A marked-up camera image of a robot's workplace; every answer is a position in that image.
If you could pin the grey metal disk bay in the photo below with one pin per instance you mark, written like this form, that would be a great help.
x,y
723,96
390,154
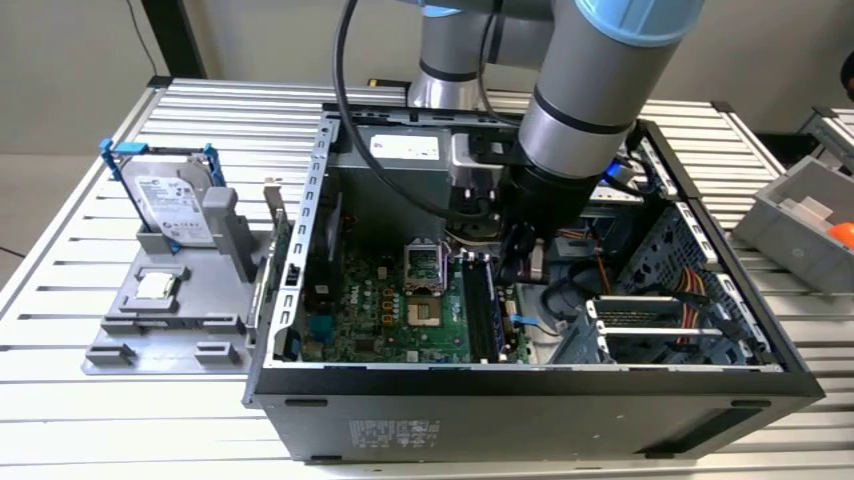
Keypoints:
x,y
641,301

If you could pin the black RAM slot white clips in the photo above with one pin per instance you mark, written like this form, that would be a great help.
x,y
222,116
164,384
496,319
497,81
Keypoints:
x,y
477,310

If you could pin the hard disk in blue carrier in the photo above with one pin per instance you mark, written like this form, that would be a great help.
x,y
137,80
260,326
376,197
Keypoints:
x,y
168,200

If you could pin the white power supply label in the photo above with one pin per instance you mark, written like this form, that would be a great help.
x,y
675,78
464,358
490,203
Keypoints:
x,y
408,147

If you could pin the orange round object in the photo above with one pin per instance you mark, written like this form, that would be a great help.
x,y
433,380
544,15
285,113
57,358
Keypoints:
x,y
843,235

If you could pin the black open PC case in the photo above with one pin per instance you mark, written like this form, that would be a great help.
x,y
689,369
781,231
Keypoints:
x,y
535,430

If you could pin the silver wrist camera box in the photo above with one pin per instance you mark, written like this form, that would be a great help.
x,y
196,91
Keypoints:
x,y
468,165

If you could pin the CPU socket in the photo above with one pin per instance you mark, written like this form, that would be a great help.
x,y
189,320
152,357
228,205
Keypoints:
x,y
426,315

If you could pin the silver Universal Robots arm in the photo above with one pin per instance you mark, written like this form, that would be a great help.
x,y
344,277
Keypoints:
x,y
588,90

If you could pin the teal board connector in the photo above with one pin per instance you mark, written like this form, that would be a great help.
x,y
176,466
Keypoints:
x,y
322,331

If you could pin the dark haired person head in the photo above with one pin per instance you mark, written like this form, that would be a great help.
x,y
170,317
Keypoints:
x,y
848,75

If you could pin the white small block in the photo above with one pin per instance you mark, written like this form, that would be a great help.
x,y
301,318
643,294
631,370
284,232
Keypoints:
x,y
811,207

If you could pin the silver CPU chip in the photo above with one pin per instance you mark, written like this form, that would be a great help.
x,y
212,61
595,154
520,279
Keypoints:
x,y
156,286

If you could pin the grey plastic storage bin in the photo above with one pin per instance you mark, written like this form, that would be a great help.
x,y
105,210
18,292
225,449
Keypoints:
x,y
788,250

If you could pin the dark RAM memory stick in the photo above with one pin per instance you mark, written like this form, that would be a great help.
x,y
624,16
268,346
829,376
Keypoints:
x,y
500,320

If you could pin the grey parts rack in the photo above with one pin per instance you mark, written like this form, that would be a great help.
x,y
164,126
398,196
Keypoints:
x,y
201,280

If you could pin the grey power supply unit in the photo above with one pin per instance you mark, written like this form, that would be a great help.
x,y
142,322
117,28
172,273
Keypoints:
x,y
394,200

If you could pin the black upright post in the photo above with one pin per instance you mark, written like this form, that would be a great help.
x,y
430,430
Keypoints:
x,y
176,40

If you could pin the green Dell motherboard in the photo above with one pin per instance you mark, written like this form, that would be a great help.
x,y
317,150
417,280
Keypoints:
x,y
374,340

